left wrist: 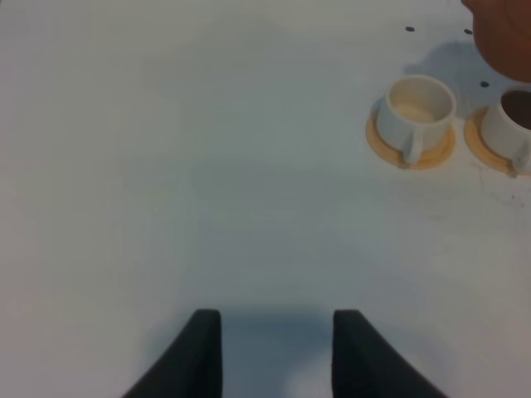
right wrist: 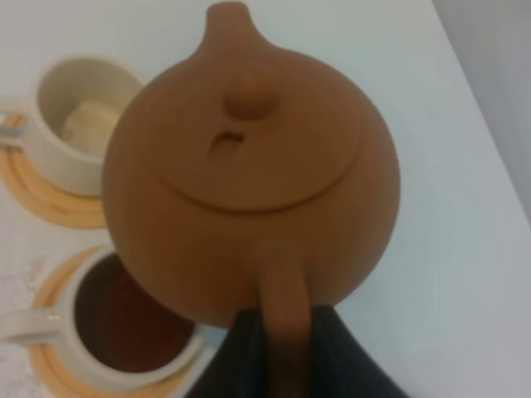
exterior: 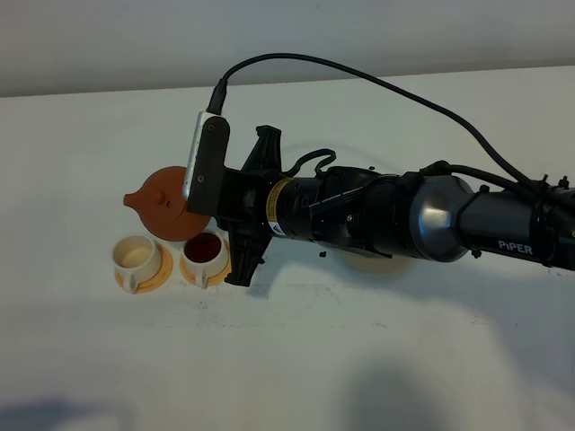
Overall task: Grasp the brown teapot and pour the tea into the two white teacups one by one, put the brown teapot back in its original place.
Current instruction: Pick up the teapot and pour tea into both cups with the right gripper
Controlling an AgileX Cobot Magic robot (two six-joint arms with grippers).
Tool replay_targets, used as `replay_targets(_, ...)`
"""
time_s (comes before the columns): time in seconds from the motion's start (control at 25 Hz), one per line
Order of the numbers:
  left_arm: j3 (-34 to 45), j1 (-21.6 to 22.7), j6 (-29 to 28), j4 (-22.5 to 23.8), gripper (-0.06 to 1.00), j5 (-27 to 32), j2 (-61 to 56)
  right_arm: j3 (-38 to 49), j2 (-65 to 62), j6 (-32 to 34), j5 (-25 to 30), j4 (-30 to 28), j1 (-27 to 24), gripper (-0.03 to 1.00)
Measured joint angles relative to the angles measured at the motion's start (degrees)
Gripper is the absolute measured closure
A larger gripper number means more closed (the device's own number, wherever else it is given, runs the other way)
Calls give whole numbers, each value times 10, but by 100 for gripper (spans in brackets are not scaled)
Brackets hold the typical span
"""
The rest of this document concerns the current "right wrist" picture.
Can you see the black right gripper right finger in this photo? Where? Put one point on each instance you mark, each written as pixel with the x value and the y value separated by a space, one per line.
pixel 340 368

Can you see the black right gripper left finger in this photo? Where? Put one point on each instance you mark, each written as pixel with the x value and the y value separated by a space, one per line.
pixel 243 365

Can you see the brown clay teapot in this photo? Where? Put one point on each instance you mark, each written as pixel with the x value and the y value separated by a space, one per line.
pixel 250 176

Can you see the right white teacup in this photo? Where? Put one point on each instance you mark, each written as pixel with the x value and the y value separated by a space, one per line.
pixel 106 331

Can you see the white teacup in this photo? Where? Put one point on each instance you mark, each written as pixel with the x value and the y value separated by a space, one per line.
pixel 106 331
pixel 68 119

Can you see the right orange coaster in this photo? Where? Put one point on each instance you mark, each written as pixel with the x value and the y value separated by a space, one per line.
pixel 60 383

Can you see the orange coaster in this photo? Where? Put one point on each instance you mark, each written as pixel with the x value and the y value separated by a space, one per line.
pixel 60 383
pixel 50 199

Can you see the left orange coaster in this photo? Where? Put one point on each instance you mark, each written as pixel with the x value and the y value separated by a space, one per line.
pixel 50 199

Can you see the left white teacup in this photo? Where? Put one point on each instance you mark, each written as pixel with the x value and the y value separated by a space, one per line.
pixel 68 119

